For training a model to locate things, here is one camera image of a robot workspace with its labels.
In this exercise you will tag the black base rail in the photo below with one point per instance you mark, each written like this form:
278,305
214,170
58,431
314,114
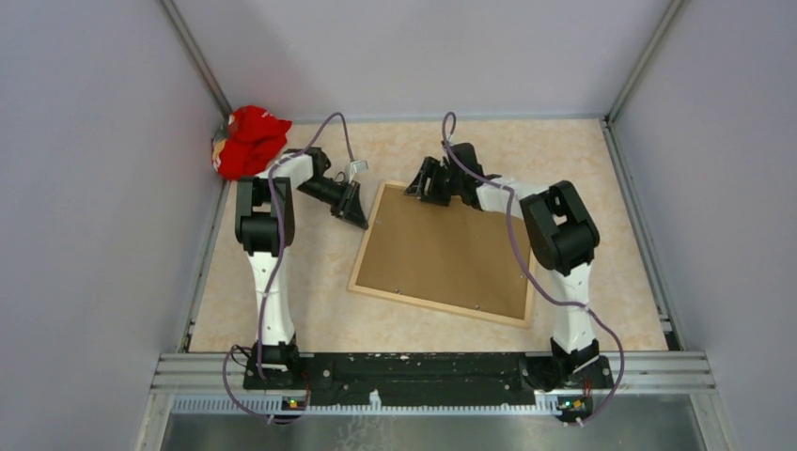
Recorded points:
443,379

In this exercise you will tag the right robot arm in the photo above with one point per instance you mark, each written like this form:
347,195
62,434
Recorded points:
563,239

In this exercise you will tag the brown backing board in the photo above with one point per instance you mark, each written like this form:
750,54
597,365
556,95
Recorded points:
442,255

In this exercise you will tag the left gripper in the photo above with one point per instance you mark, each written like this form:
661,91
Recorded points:
351,209

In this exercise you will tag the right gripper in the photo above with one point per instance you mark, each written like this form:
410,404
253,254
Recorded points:
429,170

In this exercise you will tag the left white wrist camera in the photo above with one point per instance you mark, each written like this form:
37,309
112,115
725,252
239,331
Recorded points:
354,167

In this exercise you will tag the wooden picture frame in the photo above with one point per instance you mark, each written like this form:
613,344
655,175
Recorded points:
436,305

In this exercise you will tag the red cloth doll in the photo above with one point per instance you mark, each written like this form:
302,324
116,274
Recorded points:
248,142

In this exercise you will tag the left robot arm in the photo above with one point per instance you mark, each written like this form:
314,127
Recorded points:
265,228

